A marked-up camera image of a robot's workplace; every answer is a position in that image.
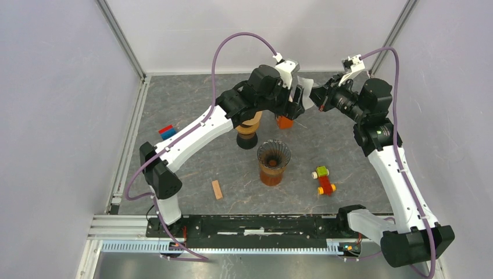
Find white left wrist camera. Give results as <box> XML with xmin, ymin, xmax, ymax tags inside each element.
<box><xmin>274</xmin><ymin>59</ymin><xmax>300</xmax><ymax>89</ymax></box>

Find light wooden ring holder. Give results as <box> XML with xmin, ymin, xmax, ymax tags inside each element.
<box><xmin>235</xmin><ymin>120</ymin><xmax>260</xmax><ymax>140</ymax></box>

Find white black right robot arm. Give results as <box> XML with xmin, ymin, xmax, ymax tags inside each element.
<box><xmin>309</xmin><ymin>76</ymin><xmax>455</xmax><ymax>267</ymax></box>

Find small wooden block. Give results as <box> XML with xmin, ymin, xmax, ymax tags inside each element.
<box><xmin>212</xmin><ymin>180</ymin><xmax>223</xmax><ymax>200</ymax></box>

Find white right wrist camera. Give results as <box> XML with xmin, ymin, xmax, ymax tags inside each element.
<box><xmin>338</xmin><ymin>55</ymin><xmax>366</xmax><ymax>86</ymax></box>

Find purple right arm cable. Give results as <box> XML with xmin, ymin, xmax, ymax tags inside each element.
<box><xmin>358</xmin><ymin>46</ymin><xmax>438</xmax><ymax>279</ymax></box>

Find red blue small object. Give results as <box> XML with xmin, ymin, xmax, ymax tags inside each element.
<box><xmin>158</xmin><ymin>125</ymin><xmax>177</xmax><ymax>141</ymax></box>

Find grey slotted cable duct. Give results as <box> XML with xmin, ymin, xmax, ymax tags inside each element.
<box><xmin>101</xmin><ymin>240</ymin><xmax>361</xmax><ymax>255</ymax></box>

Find colourful toy car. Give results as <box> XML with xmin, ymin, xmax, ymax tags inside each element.
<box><xmin>311</xmin><ymin>166</ymin><xmax>336</xmax><ymax>196</ymax></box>

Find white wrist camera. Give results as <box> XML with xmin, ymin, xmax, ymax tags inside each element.
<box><xmin>338</xmin><ymin>55</ymin><xmax>366</xmax><ymax>86</ymax></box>
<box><xmin>274</xmin><ymin>59</ymin><xmax>300</xmax><ymax>89</ymax></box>

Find orange coffee filter box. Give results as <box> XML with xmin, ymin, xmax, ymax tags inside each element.
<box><xmin>276</xmin><ymin>115</ymin><xmax>294</xmax><ymax>130</ymax></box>

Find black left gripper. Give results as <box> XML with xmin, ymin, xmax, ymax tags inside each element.
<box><xmin>256</xmin><ymin>78</ymin><xmax>305</xmax><ymax>121</ymax></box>

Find brown paper coffee filter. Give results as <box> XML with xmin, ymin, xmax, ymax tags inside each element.
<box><xmin>243</xmin><ymin>111</ymin><xmax>263</xmax><ymax>126</ymax></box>

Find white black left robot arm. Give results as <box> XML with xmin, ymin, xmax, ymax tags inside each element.
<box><xmin>140</xmin><ymin>60</ymin><xmax>305</xmax><ymax>237</ymax></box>

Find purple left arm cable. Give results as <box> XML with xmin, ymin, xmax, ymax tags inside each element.
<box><xmin>123</xmin><ymin>32</ymin><xmax>284</xmax><ymax>263</ymax></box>

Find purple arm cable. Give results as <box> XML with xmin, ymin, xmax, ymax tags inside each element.
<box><xmin>358</xmin><ymin>46</ymin><xmax>438</xmax><ymax>279</ymax></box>
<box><xmin>123</xmin><ymin>32</ymin><xmax>284</xmax><ymax>263</ymax></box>

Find orange glass carafe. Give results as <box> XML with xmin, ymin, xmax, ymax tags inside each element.
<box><xmin>259</xmin><ymin>170</ymin><xmax>283</xmax><ymax>187</ymax></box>

